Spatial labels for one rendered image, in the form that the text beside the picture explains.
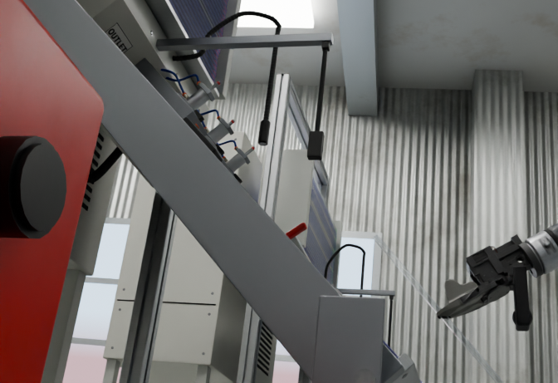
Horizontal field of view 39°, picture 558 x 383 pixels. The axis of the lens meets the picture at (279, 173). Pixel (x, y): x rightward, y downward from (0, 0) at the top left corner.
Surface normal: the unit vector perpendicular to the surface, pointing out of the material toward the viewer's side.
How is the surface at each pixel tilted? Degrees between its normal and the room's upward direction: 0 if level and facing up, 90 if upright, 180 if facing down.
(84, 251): 90
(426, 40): 180
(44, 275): 90
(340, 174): 90
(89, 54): 90
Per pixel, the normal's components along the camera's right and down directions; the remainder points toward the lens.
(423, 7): -0.11, 0.90
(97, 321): -0.13, -0.43
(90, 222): 0.97, 0.00
